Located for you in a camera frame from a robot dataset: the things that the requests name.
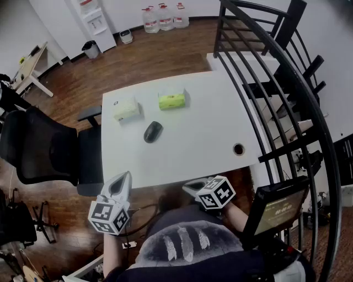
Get light wooden side desk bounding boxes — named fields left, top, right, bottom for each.
left=10, top=41, right=55, bottom=97

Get black computer mouse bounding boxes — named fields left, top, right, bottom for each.
left=143, top=121, right=164, bottom=144

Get green tissue box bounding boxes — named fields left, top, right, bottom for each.
left=157, top=88, right=191, bottom=111

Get white water dispenser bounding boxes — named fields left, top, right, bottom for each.
left=70, top=0, right=117, bottom=53

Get white storage box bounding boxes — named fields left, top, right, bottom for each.
left=341, top=186, right=353, bottom=208

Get black mesh office chair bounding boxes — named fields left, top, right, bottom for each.
left=0, top=106, right=104, bottom=197

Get person's dark feather-print shirt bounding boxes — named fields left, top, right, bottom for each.
left=103, top=205, right=315, bottom=282

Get grey trash can black liner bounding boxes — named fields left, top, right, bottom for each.
left=82, top=40, right=100, bottom=59

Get black swivel chair base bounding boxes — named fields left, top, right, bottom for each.
left=0, top=188, right=60, bottom=248

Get black mounted monitor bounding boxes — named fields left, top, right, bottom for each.
left=242, top=176, right=311, bottom=248

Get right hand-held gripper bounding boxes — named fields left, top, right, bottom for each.
left=181, top=175, right=237, bottom=210

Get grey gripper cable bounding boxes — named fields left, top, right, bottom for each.
left=121, top=203, right=161, bottom=237

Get black metal railing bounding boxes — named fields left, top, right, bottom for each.
left=213, top=0, right=343, bottom=282

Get person's left forearm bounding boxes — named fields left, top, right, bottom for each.
left=102, top=232, right=125, bottom=276

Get black cabinet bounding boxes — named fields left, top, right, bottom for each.
left=333, top=137, right=353, bottom=188

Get small white basket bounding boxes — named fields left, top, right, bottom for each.
left=119, top=29, right=133, bottom=45

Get pale yellow tissue box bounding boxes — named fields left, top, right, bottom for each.
left=112, top=96, right=145, bottom=124

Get staircase steps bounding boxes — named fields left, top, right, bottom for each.
left=242, top=74, right=329, bottom=144

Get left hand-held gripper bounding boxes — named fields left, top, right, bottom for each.
left=88, top=170, right=133, bottom=235

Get person's right forearm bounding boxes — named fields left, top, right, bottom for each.
left=220, top=203, right=250, bottom=232

